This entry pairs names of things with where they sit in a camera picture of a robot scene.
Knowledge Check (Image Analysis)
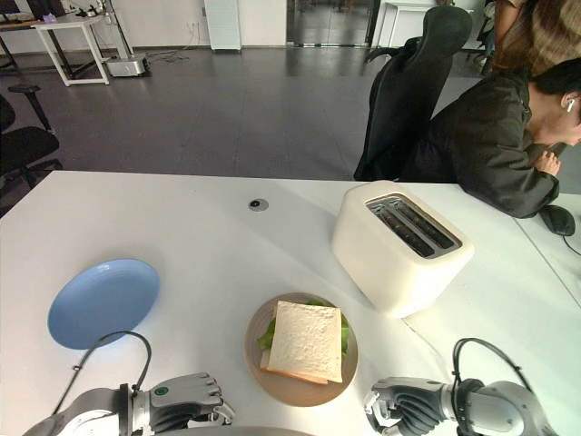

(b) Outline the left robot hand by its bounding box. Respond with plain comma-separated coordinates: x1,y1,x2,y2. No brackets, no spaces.
145,372,237,433

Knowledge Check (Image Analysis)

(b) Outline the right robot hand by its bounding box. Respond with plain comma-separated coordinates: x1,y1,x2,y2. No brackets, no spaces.
362,376,456,436

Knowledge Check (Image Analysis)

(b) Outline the bread slice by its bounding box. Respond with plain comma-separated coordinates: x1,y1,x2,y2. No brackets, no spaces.
259,352,329,387
264,299,344,384

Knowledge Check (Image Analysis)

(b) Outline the green lettuce leaf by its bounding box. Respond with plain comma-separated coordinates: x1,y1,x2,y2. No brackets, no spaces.
256,297,351,361

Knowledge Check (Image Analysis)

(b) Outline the beige plate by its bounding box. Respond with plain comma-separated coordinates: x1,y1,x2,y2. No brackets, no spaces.
244,292,359,408

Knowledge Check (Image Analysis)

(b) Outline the blue plate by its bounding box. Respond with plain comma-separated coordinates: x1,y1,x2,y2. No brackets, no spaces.
46,258,162,352

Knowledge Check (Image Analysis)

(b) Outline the cream toaster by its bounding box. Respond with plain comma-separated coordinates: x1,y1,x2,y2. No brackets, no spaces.
330,180,476,321

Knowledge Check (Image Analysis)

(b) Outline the black computer mouse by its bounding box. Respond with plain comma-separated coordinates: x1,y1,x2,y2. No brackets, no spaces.
539,204,577,238

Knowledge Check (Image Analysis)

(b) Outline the person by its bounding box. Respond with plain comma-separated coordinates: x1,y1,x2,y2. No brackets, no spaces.
398,56,581,220
491,0,581,77

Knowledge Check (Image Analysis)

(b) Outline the black office chair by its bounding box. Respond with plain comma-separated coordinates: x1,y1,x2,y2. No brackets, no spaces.
0,83,64,193
352,5,474,183

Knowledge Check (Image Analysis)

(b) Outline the silver metal box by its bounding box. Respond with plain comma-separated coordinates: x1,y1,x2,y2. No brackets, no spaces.
105,51,152,79

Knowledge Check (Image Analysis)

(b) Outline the white cord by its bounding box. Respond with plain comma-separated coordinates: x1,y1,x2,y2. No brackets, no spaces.
400,316,457,379

